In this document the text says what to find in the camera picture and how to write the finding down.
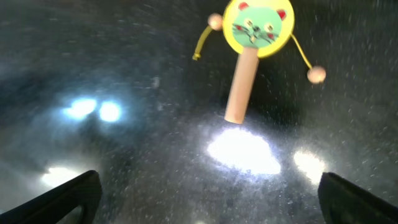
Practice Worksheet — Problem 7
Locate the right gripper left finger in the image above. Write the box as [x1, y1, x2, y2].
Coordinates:
[0, 169, 103, 224]

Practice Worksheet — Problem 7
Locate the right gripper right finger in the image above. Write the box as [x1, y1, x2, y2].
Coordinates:
[317, 171, 398, 224]

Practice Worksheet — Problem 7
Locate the yellow wooden rattle drum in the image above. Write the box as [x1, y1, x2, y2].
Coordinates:
[192, 0, 327, 125]

